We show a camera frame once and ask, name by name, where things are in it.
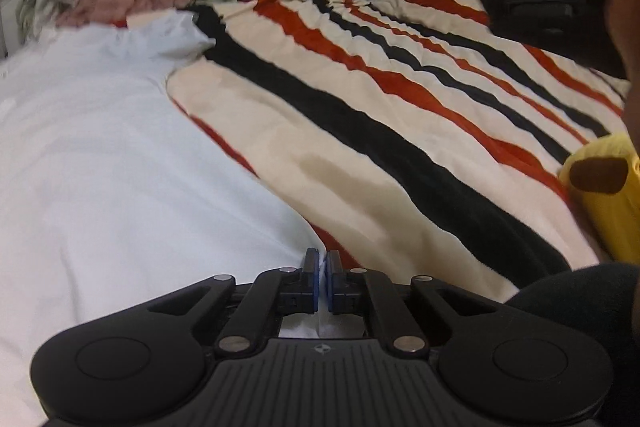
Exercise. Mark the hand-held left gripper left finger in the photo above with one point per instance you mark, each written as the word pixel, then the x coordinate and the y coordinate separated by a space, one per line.
pixel 315 279

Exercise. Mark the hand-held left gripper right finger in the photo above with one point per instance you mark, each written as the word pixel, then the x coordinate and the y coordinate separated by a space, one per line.
pixel 330 282

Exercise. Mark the white t-shirt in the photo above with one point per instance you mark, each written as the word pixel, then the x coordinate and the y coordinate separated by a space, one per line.
pixel 110 157

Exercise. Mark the striped fleece blanket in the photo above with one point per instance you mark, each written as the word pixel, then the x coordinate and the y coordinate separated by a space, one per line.
pixel 360 132

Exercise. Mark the yellow garment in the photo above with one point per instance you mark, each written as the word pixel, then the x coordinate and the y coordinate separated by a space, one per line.
pixel 615 217

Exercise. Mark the dark cloth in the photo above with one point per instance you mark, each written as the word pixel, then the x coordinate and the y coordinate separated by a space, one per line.
pixel 600 292

